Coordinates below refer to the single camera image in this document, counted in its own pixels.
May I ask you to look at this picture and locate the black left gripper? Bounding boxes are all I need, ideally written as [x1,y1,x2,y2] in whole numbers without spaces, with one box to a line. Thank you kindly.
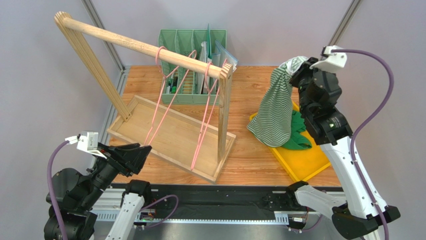
[79,140,153,209]

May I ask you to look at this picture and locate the green white striped tank top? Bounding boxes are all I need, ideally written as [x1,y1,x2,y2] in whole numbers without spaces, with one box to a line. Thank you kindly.
[247,56,308,148]

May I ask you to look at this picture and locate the pink wire hanger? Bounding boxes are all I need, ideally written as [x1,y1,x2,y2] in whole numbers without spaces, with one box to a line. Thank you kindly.
[190,58,234,171]

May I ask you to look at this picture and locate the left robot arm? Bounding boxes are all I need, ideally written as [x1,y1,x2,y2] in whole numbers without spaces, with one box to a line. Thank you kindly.
[43,140,152,240]

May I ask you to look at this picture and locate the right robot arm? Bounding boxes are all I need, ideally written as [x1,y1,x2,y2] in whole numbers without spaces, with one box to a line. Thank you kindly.
[286,57,401,240]

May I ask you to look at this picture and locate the wooden clothes rack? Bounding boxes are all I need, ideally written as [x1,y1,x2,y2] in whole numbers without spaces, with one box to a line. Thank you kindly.
[54,11,236,184]

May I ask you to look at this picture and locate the mint green file organizer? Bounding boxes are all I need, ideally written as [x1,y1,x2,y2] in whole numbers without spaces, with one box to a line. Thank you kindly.
[157,23,239,106]

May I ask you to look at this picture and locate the white folders in organizer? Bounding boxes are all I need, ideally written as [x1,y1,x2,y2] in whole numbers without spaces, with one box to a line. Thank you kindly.
[196,23,239,95]

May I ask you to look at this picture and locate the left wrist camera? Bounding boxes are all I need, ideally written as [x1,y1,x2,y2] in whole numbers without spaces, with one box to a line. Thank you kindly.
[64,131,107,159]

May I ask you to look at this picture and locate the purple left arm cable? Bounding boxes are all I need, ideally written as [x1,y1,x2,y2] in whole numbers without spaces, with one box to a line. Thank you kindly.
[46,139,71,240]

